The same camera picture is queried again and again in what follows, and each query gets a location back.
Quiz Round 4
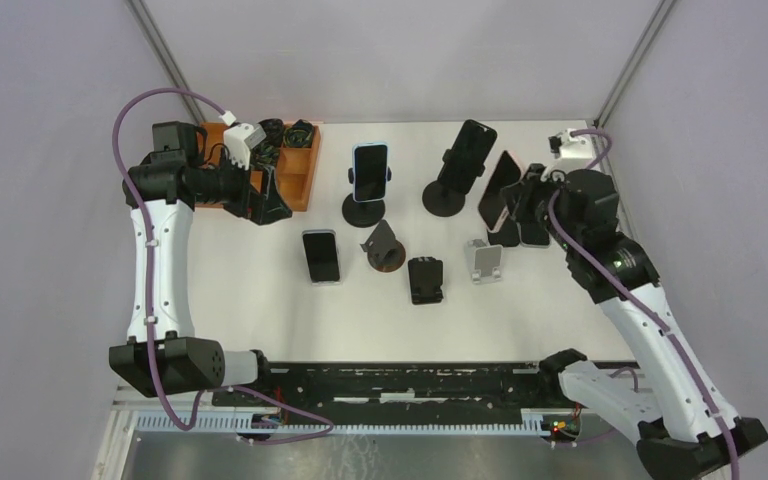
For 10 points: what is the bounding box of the black folding phone stand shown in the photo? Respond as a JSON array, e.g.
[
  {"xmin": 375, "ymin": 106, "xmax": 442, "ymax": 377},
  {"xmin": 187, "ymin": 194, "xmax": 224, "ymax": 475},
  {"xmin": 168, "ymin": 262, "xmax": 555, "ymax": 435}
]
[{"xmin": 408, "ymin": 257, "xmax": 444, "ymax": 305}]

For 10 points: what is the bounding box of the black round tall stand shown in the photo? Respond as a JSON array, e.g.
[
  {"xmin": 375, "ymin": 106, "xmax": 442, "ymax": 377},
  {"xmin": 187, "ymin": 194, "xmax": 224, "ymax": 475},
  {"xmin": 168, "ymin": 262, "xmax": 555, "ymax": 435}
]
[{"xmin": 422, "ymin": 149, "xmax": 487, "ymax": 217}]

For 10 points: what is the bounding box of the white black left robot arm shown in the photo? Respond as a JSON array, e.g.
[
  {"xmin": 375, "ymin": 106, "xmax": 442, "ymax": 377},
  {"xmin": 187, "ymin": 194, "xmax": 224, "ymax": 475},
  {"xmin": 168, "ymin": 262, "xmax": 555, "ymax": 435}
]
[{"xmin": 109, "ymin": 121, "xmax": 292, "ymax": 408}]

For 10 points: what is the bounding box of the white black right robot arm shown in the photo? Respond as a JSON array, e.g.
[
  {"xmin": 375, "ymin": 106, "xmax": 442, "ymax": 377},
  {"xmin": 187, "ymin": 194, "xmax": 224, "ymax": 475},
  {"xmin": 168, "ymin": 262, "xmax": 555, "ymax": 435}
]
[{"xmin": 500, "ymin": 164, "xmax": 768, "ymax": 479}]

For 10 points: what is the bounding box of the black cable bundle left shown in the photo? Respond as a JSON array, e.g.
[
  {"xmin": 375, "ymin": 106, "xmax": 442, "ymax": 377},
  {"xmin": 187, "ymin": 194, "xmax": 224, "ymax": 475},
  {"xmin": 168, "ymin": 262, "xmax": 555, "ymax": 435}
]
[{"xmin": 251, "ymin": 118, "xmax": 286, "ymax": 167}]

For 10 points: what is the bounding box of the silver metal phone stand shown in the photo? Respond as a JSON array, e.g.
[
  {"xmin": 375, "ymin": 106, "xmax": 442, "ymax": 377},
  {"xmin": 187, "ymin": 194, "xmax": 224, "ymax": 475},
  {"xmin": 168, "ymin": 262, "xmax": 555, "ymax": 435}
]
[{"xmin": 464, "ymin": 239, "xmax": 503, "ymax": 285}]

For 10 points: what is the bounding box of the black cable bundle right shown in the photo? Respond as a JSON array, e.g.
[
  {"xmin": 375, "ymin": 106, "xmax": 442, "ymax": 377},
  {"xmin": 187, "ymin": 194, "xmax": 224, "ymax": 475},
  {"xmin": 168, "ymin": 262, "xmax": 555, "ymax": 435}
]
[{"xmin": 283, "ymin": 119, "xmax": 316, "ymax": 150}]

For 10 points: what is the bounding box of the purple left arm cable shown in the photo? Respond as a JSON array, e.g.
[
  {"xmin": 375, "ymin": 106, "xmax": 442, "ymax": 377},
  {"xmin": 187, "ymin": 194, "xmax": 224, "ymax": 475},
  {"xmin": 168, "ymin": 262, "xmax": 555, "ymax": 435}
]
[{"xmin": 113, "ymin": 87, "xmax": 336, "ymax": 445}]

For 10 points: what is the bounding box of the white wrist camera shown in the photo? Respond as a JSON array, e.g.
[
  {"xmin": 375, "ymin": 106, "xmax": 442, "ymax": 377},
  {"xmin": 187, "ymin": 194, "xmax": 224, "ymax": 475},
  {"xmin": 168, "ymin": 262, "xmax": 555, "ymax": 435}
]
[
  {"xmin": 220, "ymin": 110, "xmax": 266, "ymax": 170},
  {"xmin": 547, "ymin": 129, "xmax": 595, "ymax": 173}
]

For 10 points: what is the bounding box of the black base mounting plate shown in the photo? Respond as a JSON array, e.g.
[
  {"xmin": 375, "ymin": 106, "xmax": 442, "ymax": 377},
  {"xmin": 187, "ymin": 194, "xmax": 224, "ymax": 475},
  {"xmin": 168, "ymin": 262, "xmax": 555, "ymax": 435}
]
[{"xmin": 211, "ymin": 360, "xmax": 604, "ymax": 429}]

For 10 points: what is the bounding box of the orange wooden organizer tray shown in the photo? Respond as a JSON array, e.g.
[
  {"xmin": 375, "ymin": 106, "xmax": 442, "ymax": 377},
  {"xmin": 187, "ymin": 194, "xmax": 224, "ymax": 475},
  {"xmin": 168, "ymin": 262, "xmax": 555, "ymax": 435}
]
[{"xmin": 198, "ymin": 118, "xmax": 321, "ymax": 212}]

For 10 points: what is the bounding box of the pink case smartphone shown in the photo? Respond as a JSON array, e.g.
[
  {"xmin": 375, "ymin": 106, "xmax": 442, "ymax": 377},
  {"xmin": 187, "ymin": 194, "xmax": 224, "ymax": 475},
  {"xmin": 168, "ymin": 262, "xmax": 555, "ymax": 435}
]
[{"xmin": 477, "ymin": 150, "xmax": 524, "ymax": 233}]

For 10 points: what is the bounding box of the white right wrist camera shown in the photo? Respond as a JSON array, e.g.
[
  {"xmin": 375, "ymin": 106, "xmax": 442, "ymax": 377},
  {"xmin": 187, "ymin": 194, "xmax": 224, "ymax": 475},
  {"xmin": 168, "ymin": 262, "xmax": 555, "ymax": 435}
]
[{"xmin": 547, "ymin": 129, "xmax": 595, "ymax": 173}]

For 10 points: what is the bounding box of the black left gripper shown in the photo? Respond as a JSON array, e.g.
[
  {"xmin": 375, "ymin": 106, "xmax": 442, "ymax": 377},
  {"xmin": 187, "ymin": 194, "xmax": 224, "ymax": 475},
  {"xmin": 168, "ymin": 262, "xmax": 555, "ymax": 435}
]
[{"xmin": 194, "ymin": 148, "xmax": 291, "ymax": 226}]

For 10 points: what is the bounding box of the round wooden base stand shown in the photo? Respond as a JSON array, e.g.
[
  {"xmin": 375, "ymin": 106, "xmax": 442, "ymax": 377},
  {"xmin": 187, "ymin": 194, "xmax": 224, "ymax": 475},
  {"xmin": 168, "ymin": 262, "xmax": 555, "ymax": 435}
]
[{"xmin": 360, "ymin": 220, "xmax": 406, "ymax": 273}]

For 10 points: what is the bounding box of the silver edge smartphone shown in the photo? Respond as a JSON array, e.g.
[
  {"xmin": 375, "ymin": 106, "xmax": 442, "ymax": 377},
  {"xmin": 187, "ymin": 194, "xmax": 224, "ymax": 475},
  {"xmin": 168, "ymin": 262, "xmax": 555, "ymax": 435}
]
[{"xmin": 301, "ymin": 229, "xmax": 342, "ymax": 285}]

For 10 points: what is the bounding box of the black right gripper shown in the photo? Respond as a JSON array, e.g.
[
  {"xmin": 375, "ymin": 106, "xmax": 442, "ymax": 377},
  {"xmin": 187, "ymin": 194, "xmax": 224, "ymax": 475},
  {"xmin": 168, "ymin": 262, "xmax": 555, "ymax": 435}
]
[{"xmin": 500, "ymin": 163, "xmax": 581, "ymax": 252}]

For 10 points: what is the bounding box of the white slotted cable duct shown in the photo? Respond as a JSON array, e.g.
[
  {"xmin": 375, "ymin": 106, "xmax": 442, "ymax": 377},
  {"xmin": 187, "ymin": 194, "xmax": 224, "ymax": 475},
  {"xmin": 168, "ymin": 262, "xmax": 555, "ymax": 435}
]
[{"xmin": 133, "ymin": 407, "xmax": 581, "ymax": 439}]

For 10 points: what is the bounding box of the black round clamp stand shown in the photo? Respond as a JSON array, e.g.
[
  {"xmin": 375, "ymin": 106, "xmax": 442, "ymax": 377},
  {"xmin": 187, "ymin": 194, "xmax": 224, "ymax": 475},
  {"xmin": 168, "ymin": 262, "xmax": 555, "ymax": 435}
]
[{"xmin": 341, "ymin": 193, "xmax": 386, "ymax": 228}]

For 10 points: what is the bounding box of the black cable bundle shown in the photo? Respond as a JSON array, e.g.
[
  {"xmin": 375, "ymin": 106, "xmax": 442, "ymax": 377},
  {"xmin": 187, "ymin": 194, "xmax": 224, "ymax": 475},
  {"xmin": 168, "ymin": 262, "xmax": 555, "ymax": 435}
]
[
  {"xmin": 251, "ymin": 118, "xmax": 286, "ymax": 167},
  {"xmin": 283, "ymin": 119, "xmax": 316, "ymax": 150}
]

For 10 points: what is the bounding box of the blue case smartphone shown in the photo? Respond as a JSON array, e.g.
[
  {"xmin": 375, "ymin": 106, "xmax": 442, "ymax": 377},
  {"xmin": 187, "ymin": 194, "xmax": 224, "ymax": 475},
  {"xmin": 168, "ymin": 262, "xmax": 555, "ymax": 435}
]
[{"xmin": 350, "ymin": 143, "xmax": 391, "ymax": 203}]

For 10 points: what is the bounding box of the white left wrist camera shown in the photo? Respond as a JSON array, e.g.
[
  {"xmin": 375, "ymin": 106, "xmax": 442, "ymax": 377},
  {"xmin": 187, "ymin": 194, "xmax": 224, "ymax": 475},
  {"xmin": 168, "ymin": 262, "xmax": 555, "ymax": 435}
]
[{"xmin": 220, "ymin": 110, "xmax": 266, "ymax": 170}]

